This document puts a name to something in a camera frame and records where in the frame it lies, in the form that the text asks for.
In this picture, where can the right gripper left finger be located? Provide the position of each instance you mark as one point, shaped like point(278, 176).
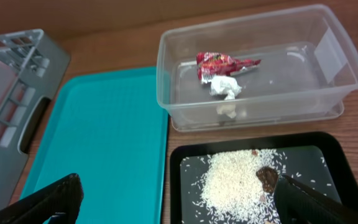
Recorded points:
point(58, 202)

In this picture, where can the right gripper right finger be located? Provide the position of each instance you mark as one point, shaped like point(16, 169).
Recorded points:
point(297, 203)

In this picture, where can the brown food scrap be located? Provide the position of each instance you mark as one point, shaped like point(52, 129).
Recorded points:
point(268, 177)

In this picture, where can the white rice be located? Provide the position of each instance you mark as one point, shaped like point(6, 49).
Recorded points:
point(231, 187)

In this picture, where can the white tissue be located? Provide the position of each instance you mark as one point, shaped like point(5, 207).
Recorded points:
point(228, 86)

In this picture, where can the red snack wrapper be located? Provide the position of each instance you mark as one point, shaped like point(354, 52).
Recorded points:
point(211, 64)

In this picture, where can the black food waste tray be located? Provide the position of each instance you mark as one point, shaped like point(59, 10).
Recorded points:
point(337, 155)

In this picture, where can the clear plastic waste bin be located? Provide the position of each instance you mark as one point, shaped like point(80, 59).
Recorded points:
point(308, 64)

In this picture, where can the teal serving tray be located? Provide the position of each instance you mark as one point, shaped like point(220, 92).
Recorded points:
point(109, 129)

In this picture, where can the grey plastic dish rack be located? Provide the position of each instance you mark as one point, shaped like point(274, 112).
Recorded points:
point(32, 66)

